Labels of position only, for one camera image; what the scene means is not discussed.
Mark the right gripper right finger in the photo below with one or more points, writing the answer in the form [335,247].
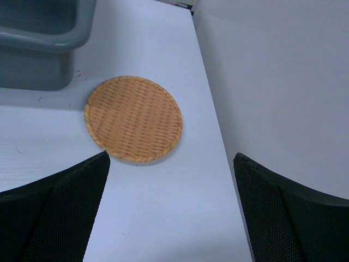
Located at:
[287,221]

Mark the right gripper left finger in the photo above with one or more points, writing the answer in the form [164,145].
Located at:
[51,219]

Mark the round orange woven tray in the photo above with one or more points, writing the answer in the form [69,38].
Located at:
[133,119]

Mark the grey plastic bin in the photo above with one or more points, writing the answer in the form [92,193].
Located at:
[38,40]

